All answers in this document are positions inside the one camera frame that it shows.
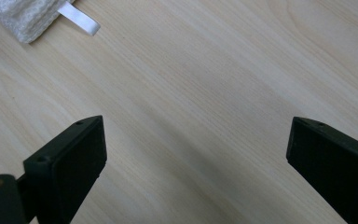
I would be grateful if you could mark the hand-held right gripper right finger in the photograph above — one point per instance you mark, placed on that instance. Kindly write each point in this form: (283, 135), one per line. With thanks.
(335, 161)

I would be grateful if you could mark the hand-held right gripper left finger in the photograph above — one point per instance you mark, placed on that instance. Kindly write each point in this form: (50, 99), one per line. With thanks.
(71, 161)

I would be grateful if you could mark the white towel with loop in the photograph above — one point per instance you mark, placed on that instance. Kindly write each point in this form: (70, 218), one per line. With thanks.
(21, 15)

